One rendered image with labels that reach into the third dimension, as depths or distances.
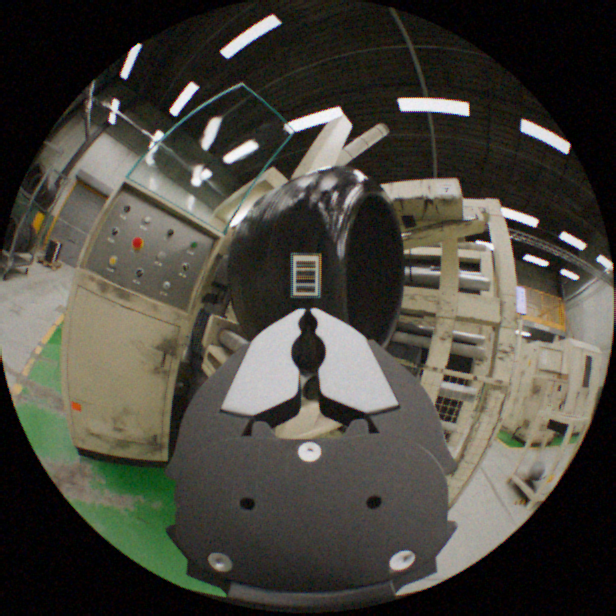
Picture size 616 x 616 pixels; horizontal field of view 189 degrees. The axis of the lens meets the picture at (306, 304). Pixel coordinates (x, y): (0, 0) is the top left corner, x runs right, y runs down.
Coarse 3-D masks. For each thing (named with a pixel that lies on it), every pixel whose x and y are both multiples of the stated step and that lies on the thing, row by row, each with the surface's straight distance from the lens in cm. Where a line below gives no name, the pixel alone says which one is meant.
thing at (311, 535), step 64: (256, 448) 6; (320, 448) 6; (384, 448) 6; (192, 512) 6; (256, 512) 5; (320, 512) 5; (384, 512) 6; (192, 576) 7; (256, 576) 6; (320, 576) 6; (384, 576) 6
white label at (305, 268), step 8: (296, 256) 26; (304, 256) 26; (312, 256) 26; (320, 256) 26; (296, 264) 26; (304, 264) 25; (312, 264) 25; (320, 264) 26; (296, 272) 25; (304, 272) 25; (312, 272) 25; (320, 272) 26; (296, 280) 26; (304, 280) 25; (312, 280) 25; (296, 288) 26; (304, 288) 26; (312, 288) 26; (296, 296) 26; (304, 296) 26; (312, 296) 26
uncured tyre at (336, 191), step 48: (288, 192) 34; (336, 192) 32; (384, 192) 54; (240, 240) 39; (288, 240) 27; (336, 240) 28; (384, 240) 72; (240, 288) 36; (288, 288) 26; (336, 288) 28; (384, 288) 74; (384, 336) 58
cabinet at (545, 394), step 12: (540, 384) 450; (552, 384) 453; (564, 384) 487; (528, 396) 474; (540, 396) 443; (552, 396) 459; (564, 396) 495; (528, 408) 465; (540, 408) 439; (552, 408) 469; (528, 420) 457; (540, 420) 449; (516, 432) 481; (528, 432) 449; (540, 432) 463; (552, 432) 497; (540, 444) 483
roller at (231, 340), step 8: (224, 336) 54; (232, 336) 51; (224, 344) 54; (232, 344) 49; (240, 344) 46; (304, 376) 31; (312, 376) 31; (304, 384) 30; (312, 384) 30; (304, 392) 30; (312, 392) 31
